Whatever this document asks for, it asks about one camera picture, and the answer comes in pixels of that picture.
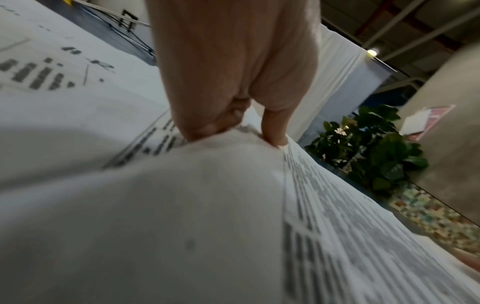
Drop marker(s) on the person's right hand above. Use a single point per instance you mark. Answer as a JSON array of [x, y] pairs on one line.
[[470, 259]]

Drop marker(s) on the person's left hand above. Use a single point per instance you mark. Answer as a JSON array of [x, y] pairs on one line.
[[232, 59]]

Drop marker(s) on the pile of printed papers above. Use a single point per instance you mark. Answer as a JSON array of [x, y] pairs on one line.
[[150, 222]]

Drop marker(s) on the white curtain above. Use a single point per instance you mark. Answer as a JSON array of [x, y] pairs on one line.
[[337, 74]]

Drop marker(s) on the group of ceiling lamps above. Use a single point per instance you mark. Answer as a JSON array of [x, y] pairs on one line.
[[372, 52]]

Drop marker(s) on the concrete pillar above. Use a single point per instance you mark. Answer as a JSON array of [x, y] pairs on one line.
[[450, 118]]

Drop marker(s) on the red white poster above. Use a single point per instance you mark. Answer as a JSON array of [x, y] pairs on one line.
[[427, 121]]

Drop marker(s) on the green potted plant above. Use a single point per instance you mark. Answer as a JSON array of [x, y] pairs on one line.
[[371, 148]]

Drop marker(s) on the colourful mosaic tile wall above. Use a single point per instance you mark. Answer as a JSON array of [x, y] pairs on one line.
[[438, 219]]

